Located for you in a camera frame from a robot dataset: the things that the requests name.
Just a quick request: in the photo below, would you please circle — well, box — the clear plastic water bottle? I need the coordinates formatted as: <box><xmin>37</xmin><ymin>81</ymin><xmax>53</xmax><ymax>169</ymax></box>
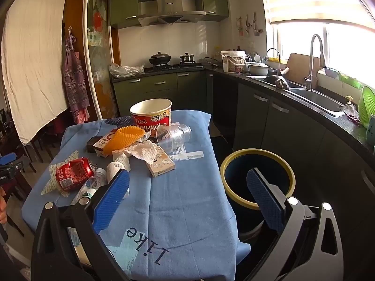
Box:
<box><xmin>71</xmin><ymin>168</ymin><xmax>107</xmax><ymax>205</ymax></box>

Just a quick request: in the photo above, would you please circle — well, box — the white pill bottle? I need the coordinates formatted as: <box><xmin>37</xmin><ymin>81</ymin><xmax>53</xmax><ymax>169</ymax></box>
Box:
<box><xmin>107</xmin><ymin>162</ymin><xmax>130</xmax><ymax>200</ymax></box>

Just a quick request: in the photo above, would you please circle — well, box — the red cola can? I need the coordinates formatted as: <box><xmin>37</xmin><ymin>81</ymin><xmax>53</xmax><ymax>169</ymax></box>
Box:
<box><xmin>55</xmin><ymin>157</ymin><xmax>94</xmax><ymax>192</ymax></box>

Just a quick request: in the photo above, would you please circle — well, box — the red white milk carton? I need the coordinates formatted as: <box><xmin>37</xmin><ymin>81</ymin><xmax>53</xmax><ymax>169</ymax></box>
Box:
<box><xmin>94</xmin><ymin>129</ymin><xmax>117</xmax><ymax>158</ymax></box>

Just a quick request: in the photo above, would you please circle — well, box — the white tissue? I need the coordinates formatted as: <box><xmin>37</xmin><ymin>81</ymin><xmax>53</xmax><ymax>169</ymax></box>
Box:
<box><xmin>112</xmin><ymin>140</ymin><xmax>157</xmax><ymax>171</ymax></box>

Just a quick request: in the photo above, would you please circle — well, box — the small beige paper box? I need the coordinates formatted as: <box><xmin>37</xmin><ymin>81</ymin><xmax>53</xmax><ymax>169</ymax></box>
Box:
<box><xmin>146</xmin><ymin>146</ymin><xmax>175</xmax><ymax>178</ymax></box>

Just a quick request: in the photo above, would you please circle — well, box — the orange foam fruit net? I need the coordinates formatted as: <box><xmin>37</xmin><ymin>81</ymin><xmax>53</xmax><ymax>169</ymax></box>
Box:
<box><xmin>103</xmin><ymin>126</ymin><xmax>146</xmax><ymax>156</ymax></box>

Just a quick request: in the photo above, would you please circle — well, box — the instant noodle paper bowl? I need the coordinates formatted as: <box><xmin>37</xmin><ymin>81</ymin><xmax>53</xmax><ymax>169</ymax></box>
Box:
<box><xmin>130</xmin><ymin>98</ymin><xmax>172</xmax><ymax>138</ymax></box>

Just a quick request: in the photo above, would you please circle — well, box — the yellow rimmed trash bin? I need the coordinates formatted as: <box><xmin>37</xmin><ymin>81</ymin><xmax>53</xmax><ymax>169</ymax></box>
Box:
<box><xmin>220</xmin><ymin>148</ymin><xmax>296</xmax><ymax>211</ymax></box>

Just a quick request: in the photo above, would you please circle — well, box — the steel kitchen sink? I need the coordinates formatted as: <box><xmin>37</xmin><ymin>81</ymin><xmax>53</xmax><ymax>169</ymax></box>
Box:
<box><xmin>245</xmin><ymin>74</ymin><xmax>344</xmax><ymax>117</ymax></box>

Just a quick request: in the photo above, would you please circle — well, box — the tall steel kitchen faucet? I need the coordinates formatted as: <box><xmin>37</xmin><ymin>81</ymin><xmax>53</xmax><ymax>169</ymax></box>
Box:
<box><xmin>303</xmin><ymin>33</ymin><xmax>327</xmax><ymax>91</ymax></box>

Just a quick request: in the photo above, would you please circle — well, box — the blue star tablecloth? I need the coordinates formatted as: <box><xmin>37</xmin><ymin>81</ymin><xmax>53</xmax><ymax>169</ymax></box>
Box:
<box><xmin>21</xmin><ymin>109</ymin><xmax>252</xmax><ymax>281</ymax></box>

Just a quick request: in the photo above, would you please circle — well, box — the purple checked apron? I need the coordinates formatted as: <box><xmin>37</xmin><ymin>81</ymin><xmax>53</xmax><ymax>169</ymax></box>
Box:
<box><xmin>63</xmin><ymin>27</ymin><xmax>90</xmax><ymax>124</ymax></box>

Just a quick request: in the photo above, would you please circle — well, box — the clear plastic bag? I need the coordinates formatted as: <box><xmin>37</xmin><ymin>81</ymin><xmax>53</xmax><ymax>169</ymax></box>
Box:
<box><xmin>108</xmin><ymin>63</ymin><xmax>144</xmax><ymax>78</ymax></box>

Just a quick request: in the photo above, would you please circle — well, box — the white pot with lid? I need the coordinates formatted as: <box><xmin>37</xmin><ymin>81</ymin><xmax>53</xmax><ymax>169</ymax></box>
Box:
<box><xmin>248</xmin><ymin>62</ymin><xmax>270</xmax><ymax>76</ymax></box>

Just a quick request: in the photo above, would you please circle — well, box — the wooden cutting board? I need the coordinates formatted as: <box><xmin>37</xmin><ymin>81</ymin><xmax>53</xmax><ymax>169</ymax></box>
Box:
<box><xmin>285</xmin><ymin>53</ymin><xmax>322</xmax><ymax>89</ymax></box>

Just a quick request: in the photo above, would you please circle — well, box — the green plastic colander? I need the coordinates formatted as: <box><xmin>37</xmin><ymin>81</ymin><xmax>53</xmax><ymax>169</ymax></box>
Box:
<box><xmin>358</xmin><ymin>86</ymin><xmax>375</xmax><ymax>128</ymax></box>

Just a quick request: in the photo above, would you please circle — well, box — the white plastic bucket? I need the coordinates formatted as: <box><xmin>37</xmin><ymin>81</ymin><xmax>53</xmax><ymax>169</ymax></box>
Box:
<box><xmin>221</xmin><ymin>50</ymin><xmax>246</xmax><ymax>74</ymax></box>

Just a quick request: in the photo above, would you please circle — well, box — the black wok with lid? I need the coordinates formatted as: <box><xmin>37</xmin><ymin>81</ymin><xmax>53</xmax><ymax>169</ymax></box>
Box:
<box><xmin>149</xmin><ymin>52</ymin><xmax>171</xmax><ymax>66</ymax></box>

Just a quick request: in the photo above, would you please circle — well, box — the small black pot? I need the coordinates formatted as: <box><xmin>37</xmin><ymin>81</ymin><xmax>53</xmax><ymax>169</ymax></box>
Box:
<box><xmin>180</xmin><ymin>53</ymin><xmax>195</xmax><ymax>64</ymax></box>

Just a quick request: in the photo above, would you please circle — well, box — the glass sliding door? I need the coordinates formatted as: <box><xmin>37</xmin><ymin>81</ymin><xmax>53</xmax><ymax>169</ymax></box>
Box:
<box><xmin>83</xmin><ymin>0</ymin><xmax>118</xmax><ymax>119</ymax></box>

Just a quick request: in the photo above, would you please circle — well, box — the white hanging cloth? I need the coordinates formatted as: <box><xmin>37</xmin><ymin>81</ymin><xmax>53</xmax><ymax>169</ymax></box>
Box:
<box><xmin>1</xmin><ymin>0</ymin><xmax>68</xmax><ymax>145</ymax></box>

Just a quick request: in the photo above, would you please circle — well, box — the steel range hood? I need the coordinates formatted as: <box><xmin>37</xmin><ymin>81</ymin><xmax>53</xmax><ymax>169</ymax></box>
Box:
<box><xmin>137</xmin><ymin>0</ymin><xmax>206</xmax><ymax>26</ymax></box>

